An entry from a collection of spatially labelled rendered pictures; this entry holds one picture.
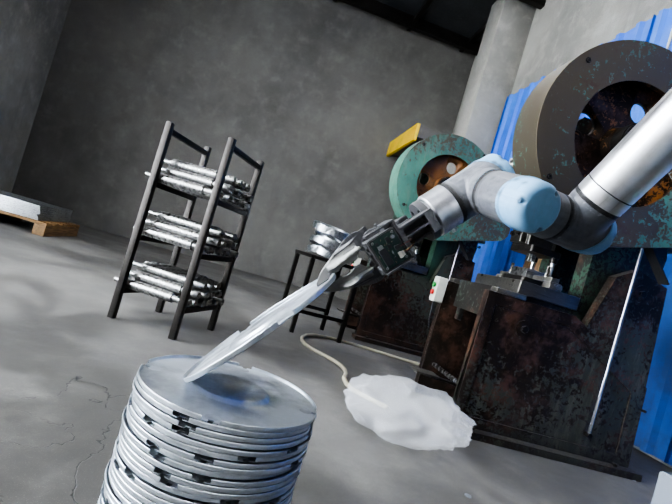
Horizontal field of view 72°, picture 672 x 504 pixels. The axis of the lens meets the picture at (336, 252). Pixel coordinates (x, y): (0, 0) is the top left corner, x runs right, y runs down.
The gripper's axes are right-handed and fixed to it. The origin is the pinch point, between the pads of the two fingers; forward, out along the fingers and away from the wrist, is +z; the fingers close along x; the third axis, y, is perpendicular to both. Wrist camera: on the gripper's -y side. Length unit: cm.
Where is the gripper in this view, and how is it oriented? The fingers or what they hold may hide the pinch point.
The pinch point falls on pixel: (324, 283)
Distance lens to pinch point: 76.3
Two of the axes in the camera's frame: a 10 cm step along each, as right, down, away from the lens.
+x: 5.3, 8.5, 0.8
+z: -8.4, 5.3, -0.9
